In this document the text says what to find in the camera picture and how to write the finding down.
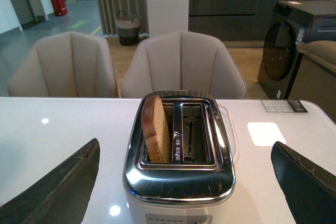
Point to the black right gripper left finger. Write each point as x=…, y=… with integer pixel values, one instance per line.
x=62, y=195

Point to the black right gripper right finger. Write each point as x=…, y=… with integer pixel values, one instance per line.
x=308, y=188

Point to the slice of brown bread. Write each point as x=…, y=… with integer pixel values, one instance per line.
x=155, y=130

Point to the label sticker on table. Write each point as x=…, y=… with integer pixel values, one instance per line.
x=288, y=106

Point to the silver two-slot toaster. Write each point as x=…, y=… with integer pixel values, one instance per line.
x=194, y=185

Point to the beige chair on left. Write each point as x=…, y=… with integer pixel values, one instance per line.
x=66, y=65

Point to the beige chair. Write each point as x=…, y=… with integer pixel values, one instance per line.
x=66, y=65
x=183, y=60

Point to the dark front-load washing machine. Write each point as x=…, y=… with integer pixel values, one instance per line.
x=292, y=23

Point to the beige chair on right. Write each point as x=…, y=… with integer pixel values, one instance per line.
x=183, y=60

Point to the woven laundry basket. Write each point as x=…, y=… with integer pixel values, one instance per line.
x=128, y=27

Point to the dark kitchen cabinet with counter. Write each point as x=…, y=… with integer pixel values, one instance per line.
x=231, y=20

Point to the red box in hallway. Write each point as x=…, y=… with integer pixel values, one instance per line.
x=59, y=7

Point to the white pillar cabinet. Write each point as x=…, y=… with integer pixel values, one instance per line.
x=167, y=16

